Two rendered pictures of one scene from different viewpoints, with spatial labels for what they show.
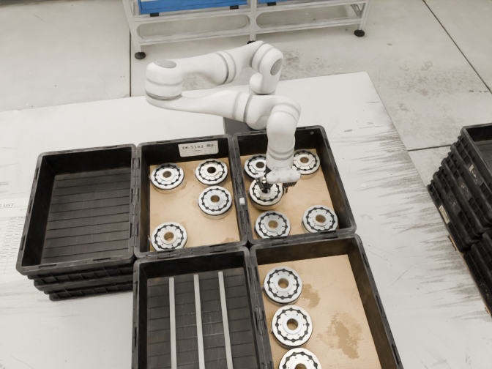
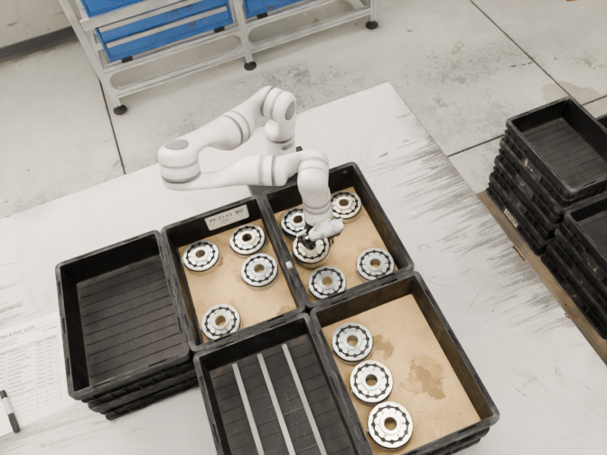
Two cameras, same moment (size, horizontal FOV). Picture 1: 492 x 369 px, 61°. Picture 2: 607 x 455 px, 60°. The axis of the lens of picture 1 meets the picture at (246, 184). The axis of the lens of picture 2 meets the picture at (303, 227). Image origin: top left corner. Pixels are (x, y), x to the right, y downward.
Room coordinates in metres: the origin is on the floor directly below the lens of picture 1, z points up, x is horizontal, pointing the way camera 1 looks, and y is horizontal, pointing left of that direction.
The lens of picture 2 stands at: (-0.07, 0.02, 2.13)
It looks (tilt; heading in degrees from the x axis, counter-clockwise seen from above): 56 degrees down; 355
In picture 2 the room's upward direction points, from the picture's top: 9 degrees counter-clockwise
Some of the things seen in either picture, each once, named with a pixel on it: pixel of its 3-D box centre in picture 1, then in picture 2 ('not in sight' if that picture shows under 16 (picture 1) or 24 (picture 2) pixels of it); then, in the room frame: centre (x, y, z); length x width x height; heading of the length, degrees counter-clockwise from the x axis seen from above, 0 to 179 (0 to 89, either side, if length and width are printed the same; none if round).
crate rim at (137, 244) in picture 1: (188, 191); (228, 268); (0.68, 0.17, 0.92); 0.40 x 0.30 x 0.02; 8
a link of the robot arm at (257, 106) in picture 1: (271, 111); (299, 169); (0.73, -0.06, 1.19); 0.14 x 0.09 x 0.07; 73
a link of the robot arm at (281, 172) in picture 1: (281, 159); (320, 213); (0.70, -0.09, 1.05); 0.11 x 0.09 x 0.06; 7
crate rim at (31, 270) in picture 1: (83, 203); (119, 308); (0.64, 0.47, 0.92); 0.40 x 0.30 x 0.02; 8
